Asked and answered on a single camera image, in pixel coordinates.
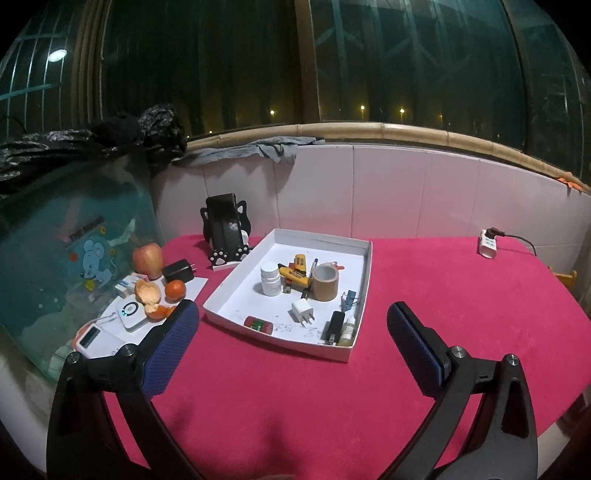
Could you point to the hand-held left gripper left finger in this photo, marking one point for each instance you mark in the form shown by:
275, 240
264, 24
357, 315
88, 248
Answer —
171, 344

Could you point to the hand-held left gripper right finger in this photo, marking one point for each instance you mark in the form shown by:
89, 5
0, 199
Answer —
415, 350

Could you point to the blue binder clip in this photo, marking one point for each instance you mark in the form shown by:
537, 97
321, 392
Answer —
349, 300

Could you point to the white shallow box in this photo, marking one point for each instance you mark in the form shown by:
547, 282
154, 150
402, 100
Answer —
244, 300

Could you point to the black clear pen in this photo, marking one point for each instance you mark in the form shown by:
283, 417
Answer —
311, 277

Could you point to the orange peel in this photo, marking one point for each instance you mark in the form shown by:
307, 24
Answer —
147, 293
159, 313

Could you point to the white square device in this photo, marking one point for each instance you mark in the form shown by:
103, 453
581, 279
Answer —
131, 316

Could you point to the tangerine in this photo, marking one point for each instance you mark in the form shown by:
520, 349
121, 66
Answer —
175, 290

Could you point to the white paper sheet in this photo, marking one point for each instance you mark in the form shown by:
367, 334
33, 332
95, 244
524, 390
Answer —
196, 288

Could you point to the small medicine box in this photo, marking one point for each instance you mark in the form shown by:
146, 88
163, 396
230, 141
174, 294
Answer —
129, 284

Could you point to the white device with screen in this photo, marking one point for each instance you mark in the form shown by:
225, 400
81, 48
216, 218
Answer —
90, 338

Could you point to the red apple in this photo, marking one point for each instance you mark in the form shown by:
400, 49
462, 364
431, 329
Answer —
147, 261

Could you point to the small red green case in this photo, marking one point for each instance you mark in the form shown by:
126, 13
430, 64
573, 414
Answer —
257, 324

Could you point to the black cat phone stand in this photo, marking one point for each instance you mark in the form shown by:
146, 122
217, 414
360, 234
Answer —
231, 256

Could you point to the brown tape roll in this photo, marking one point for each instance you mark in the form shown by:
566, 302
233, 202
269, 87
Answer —
325, 284

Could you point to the white pill bottle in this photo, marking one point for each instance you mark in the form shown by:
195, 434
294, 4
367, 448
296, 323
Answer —
271, 279

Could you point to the white charger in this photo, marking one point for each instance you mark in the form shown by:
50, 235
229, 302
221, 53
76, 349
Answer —
301, 310

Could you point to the small black usb adapter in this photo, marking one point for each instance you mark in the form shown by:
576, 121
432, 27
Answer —
287, 289

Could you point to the white power strip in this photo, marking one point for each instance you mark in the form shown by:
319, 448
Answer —
488, 244

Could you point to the black smartphone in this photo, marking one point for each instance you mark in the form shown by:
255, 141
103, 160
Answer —
224, 221

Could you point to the yellow cylindrical battery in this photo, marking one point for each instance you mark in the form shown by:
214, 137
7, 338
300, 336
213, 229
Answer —
299, 262
293, 274

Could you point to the clear mouse print bag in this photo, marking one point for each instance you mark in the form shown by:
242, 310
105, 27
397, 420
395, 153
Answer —
55, 240

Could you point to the yellow wooden stool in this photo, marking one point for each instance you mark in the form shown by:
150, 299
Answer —
564, 279

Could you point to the black plastic bag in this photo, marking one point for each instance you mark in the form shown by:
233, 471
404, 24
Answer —
115, 134

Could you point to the grey cloth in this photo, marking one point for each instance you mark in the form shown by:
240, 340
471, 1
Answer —
277, 150

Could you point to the large glass window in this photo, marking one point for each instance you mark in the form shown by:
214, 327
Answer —
415, 69

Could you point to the black wall charger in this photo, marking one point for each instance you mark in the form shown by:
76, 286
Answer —
178, 271

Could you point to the bamboo rail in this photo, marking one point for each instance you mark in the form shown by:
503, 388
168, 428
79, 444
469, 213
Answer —
415, 134

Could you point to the small orange rail clip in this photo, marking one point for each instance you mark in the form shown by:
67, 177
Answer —
570, 182

